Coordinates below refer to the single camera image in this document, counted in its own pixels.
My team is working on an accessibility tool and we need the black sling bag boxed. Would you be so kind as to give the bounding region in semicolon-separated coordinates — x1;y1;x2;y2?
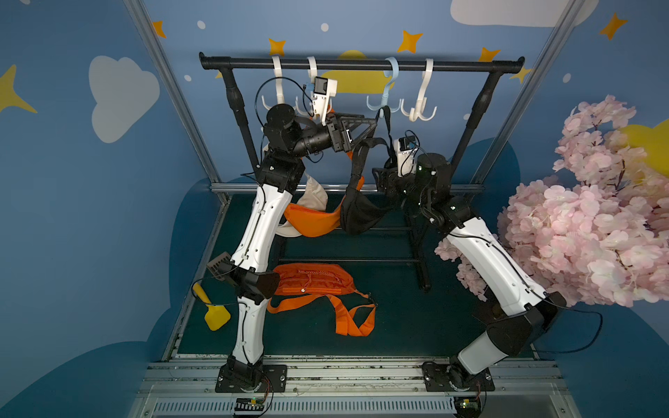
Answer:
341;106;397;235

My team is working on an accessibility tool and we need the white canvas bag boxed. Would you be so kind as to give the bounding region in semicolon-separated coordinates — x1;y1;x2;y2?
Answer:
276;174;329;238

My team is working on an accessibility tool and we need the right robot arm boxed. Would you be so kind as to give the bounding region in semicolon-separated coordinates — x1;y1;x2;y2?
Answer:
372;153;568;391

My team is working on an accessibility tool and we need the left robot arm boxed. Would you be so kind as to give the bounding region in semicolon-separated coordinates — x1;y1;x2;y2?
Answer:
209;77;352;392

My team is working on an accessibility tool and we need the light blue hook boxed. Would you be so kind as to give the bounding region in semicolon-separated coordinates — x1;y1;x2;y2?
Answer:
366;57;400;117

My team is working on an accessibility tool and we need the white hook far right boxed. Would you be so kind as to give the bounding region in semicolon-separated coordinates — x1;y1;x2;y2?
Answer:
400;59;437;122

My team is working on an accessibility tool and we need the white hook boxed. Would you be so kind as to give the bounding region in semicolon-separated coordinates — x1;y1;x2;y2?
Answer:
272;55;285;105
400;59;437;122

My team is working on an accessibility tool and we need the white hook far left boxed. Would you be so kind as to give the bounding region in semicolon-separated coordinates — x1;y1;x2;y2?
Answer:
272;55;285;105

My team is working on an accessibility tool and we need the orange waist bag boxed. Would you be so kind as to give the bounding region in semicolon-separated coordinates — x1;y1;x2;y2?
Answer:
267;263;377;337

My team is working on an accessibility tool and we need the black clothes rack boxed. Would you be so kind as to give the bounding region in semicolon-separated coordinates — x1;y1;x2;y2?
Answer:
198;51;526;293

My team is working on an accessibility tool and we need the pink cherry blossom tree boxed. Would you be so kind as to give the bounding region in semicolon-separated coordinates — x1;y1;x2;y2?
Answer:
435;94;669;309

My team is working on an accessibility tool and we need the yellow plastic scoop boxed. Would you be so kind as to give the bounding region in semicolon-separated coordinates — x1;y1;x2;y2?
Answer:
192;282;231;332

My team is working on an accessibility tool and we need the right controller board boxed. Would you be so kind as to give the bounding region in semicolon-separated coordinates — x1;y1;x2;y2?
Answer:
454;397;483;418

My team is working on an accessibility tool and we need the controller board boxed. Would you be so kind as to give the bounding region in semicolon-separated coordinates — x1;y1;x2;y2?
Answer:
454;397;483;418
233;397;266;417

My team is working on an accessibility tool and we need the left controller board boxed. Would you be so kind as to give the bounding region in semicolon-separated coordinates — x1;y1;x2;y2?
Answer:
233;397;266;417

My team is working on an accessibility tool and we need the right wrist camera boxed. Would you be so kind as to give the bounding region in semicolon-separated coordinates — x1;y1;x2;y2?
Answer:
392;135;419;177

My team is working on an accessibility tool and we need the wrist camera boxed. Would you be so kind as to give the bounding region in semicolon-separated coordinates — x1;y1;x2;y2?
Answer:
312;77;338;125
392;135;419;177

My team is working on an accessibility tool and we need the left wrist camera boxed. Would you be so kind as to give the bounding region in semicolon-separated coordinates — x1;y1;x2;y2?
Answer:
312;77;338;125

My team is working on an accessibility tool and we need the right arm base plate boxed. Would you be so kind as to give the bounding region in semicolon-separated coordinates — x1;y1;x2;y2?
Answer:
421;362;495;392

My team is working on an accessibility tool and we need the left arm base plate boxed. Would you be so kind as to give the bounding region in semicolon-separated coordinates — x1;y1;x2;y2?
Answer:
214;365;287;394

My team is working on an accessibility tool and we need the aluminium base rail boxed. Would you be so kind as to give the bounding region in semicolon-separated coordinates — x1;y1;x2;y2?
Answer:
129;355;580;417

